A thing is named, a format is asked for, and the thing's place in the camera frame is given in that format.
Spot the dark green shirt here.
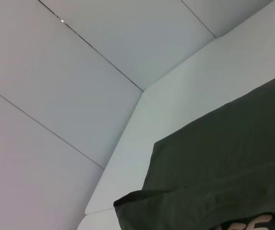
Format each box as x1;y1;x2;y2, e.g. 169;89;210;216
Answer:
113;69;275;230

